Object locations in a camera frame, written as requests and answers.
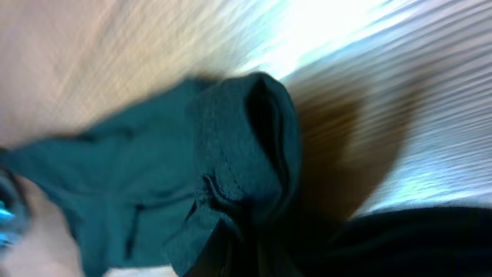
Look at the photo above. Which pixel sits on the black t-shirt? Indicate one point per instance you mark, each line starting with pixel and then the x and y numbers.
pixel 204 176

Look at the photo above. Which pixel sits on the light blue printed t-shirt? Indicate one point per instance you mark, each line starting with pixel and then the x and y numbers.
pixel 8 236

